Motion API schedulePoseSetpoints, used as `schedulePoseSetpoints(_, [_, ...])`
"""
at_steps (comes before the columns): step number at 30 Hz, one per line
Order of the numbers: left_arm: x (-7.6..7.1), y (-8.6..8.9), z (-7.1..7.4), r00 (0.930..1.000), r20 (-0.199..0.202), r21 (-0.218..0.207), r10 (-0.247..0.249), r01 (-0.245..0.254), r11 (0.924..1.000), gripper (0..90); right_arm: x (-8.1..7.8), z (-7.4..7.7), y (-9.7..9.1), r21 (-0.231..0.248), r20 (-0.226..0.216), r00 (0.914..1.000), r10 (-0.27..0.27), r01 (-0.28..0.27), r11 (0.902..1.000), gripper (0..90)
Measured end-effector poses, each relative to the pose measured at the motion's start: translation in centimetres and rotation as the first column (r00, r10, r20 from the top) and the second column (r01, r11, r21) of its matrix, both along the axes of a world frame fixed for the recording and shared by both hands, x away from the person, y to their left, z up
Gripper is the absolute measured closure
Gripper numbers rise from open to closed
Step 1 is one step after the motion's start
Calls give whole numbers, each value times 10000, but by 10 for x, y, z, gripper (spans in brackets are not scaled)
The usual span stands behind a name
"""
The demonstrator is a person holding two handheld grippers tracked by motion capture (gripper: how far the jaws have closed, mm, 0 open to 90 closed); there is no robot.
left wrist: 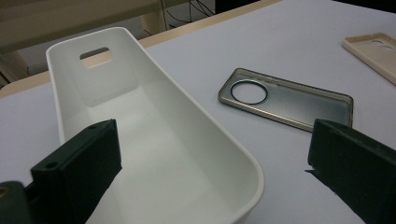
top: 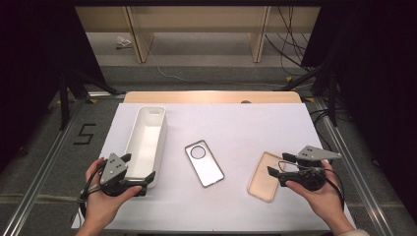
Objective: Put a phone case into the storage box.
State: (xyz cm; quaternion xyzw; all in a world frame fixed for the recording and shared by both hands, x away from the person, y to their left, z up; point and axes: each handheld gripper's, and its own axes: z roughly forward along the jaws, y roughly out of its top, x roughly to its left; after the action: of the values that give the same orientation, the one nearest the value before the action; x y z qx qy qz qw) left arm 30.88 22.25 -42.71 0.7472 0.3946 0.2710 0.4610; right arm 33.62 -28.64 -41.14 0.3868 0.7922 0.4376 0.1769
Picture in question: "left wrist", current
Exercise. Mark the beige phone case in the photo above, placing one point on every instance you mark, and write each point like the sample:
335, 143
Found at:
373, 56

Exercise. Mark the beige wooden shelf unit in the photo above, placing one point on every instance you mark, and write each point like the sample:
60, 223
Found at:
62, 18

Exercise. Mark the white table sheet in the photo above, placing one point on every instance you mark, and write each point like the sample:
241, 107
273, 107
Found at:
280, 46

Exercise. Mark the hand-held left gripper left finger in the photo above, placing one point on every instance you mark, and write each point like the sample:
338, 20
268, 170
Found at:
77, 174

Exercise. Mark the grey metal bracket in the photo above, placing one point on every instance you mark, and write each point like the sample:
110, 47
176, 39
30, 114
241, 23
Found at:
295, 105

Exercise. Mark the white plastic basket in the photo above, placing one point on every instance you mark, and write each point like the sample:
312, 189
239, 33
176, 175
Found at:
162, 140

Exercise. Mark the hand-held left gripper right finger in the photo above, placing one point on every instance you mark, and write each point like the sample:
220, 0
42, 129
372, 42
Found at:
358, 168

